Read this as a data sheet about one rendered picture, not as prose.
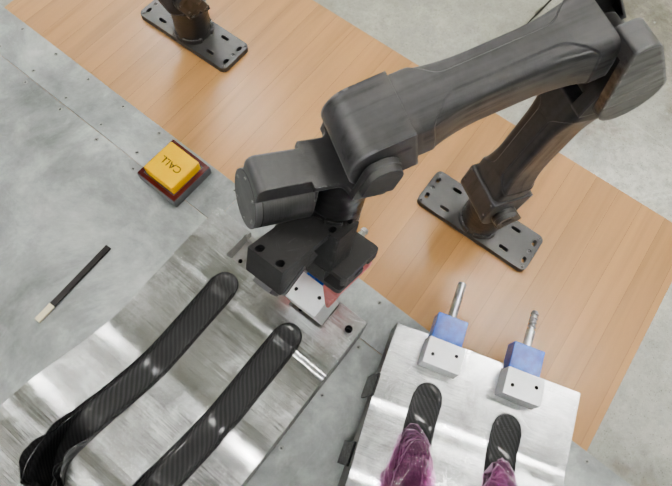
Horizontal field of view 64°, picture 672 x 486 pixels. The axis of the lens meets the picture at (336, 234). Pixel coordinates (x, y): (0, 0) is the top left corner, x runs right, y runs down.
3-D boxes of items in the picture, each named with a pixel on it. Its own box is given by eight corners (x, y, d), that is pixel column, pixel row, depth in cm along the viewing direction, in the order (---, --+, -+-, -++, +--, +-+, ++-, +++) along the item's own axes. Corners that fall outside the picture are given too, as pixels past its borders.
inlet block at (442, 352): (441, 282, 80) (450, 271, 75) (473, 294, 79) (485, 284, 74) (414, 367, 75) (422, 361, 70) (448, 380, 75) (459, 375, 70)
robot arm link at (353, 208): (309, 236, 53) (320, 184, 48) (287, 197, 56) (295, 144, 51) (370, 222, 56) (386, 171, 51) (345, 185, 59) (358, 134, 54)
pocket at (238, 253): (251, 240, 78) (249, 230, 74) (279, 262, 77) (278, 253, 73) (229, 263, 76) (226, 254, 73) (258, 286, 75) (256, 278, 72)
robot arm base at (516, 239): (542, 257, 77) (564, 221, 79) (425, 179, 80) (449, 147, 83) (521, 274, 84) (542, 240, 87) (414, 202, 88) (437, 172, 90)
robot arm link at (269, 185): (255, 257, 50) (282, 191, 40) (228, 179, 53) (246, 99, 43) (363, 230, 55) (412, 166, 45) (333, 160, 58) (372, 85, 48)
